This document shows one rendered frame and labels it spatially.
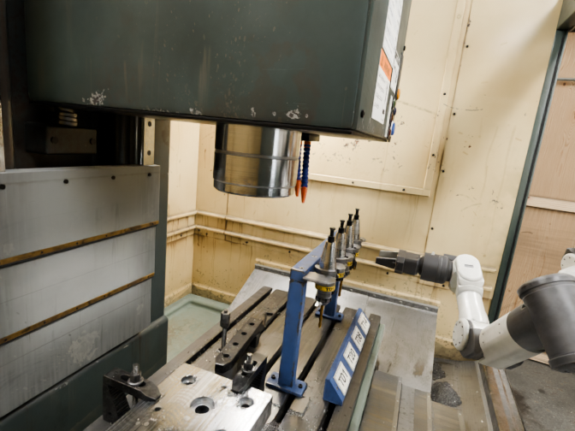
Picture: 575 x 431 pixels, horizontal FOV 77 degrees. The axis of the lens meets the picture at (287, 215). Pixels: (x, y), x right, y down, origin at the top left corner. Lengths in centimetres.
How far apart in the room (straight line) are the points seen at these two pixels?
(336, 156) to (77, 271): 113
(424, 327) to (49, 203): 141
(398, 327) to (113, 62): 140
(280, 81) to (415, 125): 113
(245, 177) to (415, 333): 121
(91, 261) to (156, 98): 51
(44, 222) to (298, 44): 64
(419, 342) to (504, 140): 86
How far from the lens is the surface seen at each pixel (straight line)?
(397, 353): 160
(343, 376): 106
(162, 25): 68
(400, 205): 166
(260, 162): 62
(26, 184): 88
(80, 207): 97
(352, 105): 52
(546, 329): 79
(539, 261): 340
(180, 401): 86
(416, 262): 119
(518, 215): 168
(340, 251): 101
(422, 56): 168
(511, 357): 92
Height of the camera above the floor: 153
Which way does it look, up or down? 12 degrees down
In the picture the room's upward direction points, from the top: 6 degrees clockwise
